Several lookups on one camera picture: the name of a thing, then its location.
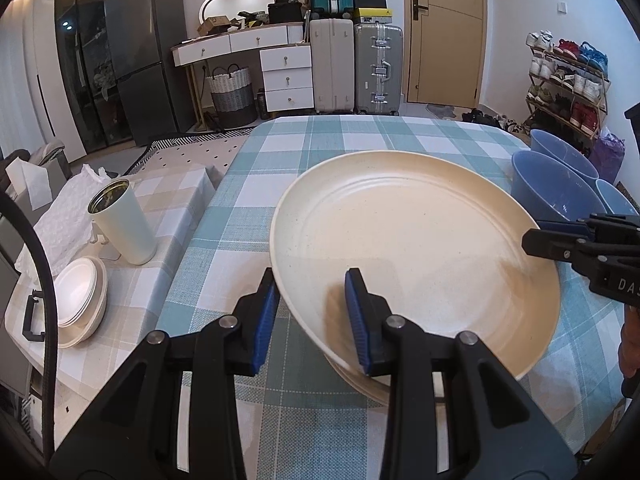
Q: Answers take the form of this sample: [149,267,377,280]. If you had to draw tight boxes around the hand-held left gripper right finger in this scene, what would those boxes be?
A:
[344,267,578,480]

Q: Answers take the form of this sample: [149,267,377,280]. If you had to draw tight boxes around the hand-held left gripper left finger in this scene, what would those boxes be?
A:
[49,267,282,480]

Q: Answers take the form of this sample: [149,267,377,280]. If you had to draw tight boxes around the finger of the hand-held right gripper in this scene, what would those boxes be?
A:
[521,229,603,265]
[575,214,640,241]

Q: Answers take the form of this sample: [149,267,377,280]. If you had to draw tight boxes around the light blue bowl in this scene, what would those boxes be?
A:
[595,179,640,217]

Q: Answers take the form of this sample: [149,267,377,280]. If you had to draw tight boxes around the person's right hand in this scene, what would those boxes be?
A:
[617,307,640,401]

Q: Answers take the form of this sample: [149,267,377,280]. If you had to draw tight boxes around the purple plastic bag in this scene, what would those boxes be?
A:
[590,132,627,183]

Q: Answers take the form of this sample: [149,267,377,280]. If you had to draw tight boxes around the shoe rack with shoes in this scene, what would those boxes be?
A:
[525,30,610,128]

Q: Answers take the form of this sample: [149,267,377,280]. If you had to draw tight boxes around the scattered dark shoes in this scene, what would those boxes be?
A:
[460,107,531,136]

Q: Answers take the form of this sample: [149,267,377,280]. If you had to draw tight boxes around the beige plaid tablecloth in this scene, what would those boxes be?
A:
[5,167,216,448]

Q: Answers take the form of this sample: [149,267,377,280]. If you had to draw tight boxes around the white tumbler cup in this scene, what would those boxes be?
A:
[88,178,157,266]

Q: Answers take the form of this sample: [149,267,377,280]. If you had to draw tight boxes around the grey floor mat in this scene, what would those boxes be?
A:
[425,102,461,121]

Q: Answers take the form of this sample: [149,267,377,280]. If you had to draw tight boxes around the white plastic holder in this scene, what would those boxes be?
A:
[90,230,122,261]

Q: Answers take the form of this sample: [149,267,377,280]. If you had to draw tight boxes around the cream dotted mat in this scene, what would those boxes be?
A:
[135,137,251,181]

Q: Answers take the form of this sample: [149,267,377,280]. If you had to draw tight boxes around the small white bowl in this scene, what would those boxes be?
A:
[54,259,98,328]

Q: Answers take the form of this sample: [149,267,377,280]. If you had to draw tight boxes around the tan wooden door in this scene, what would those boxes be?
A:
[402,0,488,108]

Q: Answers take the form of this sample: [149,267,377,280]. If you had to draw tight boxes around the woven laundry basket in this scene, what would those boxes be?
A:
[207,64,257,130]

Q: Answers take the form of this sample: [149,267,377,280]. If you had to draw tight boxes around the white crumpled plastic bag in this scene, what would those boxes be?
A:
[15,164,118,291]

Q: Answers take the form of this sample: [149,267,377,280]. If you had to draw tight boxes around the silver suitcase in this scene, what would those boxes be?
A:
[353,22,405,117]

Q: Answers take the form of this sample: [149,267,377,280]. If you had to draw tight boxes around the beige suitcase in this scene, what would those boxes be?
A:
[308,17,356,115]

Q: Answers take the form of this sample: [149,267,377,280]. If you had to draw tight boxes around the grey padded chair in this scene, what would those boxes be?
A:
[0,142,71,196]

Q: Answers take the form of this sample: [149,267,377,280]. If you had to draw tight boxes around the white tissue paper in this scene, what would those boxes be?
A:
[5,157,51,211]

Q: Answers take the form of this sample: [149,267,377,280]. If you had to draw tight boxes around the white vanity desk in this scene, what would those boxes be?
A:
[171,24,315,113]

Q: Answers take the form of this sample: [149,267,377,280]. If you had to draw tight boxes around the grey refrigerator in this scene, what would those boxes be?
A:
[104,0,197,147]

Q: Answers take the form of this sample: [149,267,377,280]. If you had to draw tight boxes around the yellow shoe box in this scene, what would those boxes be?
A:
[353,7,393,25]

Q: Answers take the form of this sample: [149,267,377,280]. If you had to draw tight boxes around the small open cardboard box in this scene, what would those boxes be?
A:
[196,15,232,37]

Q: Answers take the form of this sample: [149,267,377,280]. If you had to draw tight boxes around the black bag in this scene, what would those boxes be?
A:
[267,2,306,25]

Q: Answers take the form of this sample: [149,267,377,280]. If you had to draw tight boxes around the black glass cabinet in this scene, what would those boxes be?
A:
[54,0,136,155]

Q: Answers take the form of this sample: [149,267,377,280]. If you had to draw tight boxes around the oval vanity mirror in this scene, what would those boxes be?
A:
[200,0,278,26]

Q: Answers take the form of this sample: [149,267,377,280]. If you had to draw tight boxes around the black cable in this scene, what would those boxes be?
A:
[0,195,56,468]

